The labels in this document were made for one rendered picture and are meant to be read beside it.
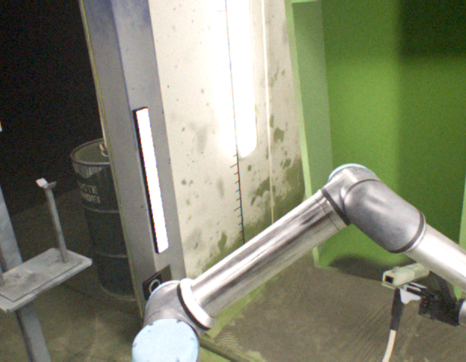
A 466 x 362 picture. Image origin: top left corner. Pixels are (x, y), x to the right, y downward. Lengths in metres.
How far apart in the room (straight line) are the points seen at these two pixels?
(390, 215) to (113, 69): 1.15
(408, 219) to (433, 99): 0.97
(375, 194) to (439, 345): 1.51
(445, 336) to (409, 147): 0.98
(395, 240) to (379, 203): 0.09
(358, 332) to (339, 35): 1.43
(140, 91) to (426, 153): 1.20
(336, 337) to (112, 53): 1.67
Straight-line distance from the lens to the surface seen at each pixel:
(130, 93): 1.75
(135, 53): 1.77
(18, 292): 1.65
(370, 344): 2.39
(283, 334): 2.41
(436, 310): 1.60
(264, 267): 1.15
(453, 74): 1.89
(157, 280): 2.00
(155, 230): 1.91
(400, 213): 1.03
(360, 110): 2.01
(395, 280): 1.53
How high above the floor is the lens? 1.62
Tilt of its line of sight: 22 degrees down
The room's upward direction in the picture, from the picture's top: 5 degrees counter-clockwise
